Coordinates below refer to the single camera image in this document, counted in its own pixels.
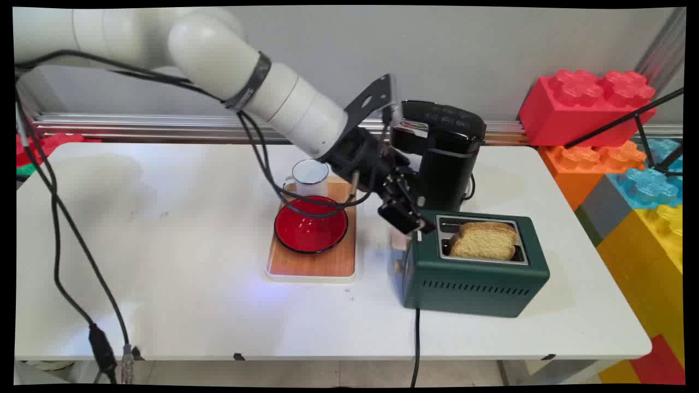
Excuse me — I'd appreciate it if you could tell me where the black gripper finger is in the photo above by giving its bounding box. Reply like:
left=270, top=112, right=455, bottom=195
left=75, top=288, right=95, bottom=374
left=377, top=198, right=426, bottom=236
left=382, top=166, right=429, bottom=215

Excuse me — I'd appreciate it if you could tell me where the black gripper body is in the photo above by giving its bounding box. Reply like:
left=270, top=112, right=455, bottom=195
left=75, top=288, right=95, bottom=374
left=319, top=126, right=413, bottom=193

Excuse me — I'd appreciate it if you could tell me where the black coffee machine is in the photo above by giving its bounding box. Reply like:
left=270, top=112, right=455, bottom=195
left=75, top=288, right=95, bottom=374
left=390, top=100, right=487, bottom=215

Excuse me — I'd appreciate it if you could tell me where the white enamel mug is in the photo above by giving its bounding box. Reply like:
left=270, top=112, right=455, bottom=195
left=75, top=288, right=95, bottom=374
left=283, top=159, right=330, bottom=199

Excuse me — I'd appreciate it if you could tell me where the slice of toast bread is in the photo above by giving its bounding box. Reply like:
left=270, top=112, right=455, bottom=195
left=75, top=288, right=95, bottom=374
left=449, top=221, right=520, bottom=261

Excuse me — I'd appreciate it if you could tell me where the wooden tray with white rim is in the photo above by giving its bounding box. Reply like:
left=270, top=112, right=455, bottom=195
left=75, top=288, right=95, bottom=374
left=265, top=175, right=359, bottom=283

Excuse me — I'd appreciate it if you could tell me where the red bowl with black rim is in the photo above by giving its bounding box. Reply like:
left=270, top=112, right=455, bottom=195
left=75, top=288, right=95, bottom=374
left=274, top=195, right=350, bottom=255

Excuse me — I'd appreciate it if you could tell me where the green two-slot toaster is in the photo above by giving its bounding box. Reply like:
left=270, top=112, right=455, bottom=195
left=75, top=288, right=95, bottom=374
left=393, top=210, right=551, bottom=319

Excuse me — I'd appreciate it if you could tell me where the large orange toy brick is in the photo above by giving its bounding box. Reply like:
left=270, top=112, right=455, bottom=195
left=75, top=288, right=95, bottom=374
left=537, top=140, right=648, bottom=211

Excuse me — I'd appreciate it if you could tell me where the large red toy brick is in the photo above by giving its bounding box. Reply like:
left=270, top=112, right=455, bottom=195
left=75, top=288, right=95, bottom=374
left=518, top=69, right=658, bottom=147

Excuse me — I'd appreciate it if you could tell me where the large grey toy brick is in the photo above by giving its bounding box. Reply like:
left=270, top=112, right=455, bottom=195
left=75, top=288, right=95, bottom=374
left=579, top=175, right=635, bottom=241

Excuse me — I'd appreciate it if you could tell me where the black tripod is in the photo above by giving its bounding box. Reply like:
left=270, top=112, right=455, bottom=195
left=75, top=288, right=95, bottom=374
left=562, top=87, right=685, bottom=176

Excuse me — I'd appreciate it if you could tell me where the large light blue toy brick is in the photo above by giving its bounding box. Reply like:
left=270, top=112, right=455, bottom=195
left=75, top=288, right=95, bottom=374
left=606, top=138, right=684, bottom=210

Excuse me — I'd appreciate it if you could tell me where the large yellow toy brick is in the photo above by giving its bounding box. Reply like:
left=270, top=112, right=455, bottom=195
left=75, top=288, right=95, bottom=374
left=595, top=204, right=685, bottom=367

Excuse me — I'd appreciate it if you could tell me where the flat red toy brick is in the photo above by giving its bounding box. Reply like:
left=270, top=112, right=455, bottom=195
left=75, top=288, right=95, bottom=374
left=629, top=334, right=686, bottom=386

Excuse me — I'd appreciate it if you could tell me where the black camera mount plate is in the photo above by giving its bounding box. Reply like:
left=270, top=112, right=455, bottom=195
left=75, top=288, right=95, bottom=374
left=343, top=74, right=398, bottom=132

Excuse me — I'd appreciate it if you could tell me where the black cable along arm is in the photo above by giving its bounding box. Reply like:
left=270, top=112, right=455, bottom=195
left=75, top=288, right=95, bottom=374
left=15, top=49, right=377, bottom=219

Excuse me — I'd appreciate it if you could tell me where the dark strap around arm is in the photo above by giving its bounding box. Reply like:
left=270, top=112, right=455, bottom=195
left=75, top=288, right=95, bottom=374
left=223, top=51, right=273, bottom=113

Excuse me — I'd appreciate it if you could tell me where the black toaster power cord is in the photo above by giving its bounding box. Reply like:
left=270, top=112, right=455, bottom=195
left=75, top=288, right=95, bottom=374
left=410, top=308, right=422, bottom=388

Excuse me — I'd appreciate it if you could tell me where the aluminium rail along wall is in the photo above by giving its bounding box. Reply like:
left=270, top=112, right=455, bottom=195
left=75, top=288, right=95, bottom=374
left=32, top=112, right=684, bottom=146

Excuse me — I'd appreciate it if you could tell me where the thin hanging cable, grey plug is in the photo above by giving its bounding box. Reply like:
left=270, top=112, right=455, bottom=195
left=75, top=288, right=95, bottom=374
left=15, top=106, right=135, bottom=383

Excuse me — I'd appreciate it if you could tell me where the aluminium vertical post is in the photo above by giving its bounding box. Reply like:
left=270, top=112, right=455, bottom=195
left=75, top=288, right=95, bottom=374
left=635, top=8, right=687, bottom=84

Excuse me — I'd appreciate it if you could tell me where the black hanging cable with plug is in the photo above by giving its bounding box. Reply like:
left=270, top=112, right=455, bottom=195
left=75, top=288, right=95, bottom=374
left=15, top=90, right=119, bottom=384

